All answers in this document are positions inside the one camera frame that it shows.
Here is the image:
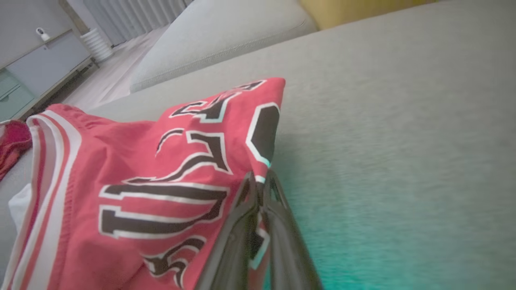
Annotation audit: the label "yellow cushion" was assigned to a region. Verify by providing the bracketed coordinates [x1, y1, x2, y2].
[298, 0, 438, 31]

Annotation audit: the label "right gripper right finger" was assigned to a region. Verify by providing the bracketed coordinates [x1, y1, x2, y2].
[261, 169, 324, 290]

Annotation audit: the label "light grey sofa section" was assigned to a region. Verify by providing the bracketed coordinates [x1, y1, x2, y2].
[129, 0, 319, 93]

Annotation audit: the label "grey pleated curtain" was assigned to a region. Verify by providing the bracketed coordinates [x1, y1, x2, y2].
[83, 0, 194, 47]

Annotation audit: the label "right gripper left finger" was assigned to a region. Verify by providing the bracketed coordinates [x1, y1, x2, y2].
[193, 171, 260, 290]

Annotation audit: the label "white ribbed plant pot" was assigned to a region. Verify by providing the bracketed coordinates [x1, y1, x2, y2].
[80, 28, 114, 63]

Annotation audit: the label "red white printed jersey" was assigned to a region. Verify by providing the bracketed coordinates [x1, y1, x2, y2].
[0, 78, 286, 290]

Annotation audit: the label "grey teal tv cabinet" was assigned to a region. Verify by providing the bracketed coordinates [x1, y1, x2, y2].
[0, 28, 99, 122]

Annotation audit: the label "red mesh shorts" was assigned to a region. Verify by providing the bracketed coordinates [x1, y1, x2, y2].
[0, 120, 33, 182]

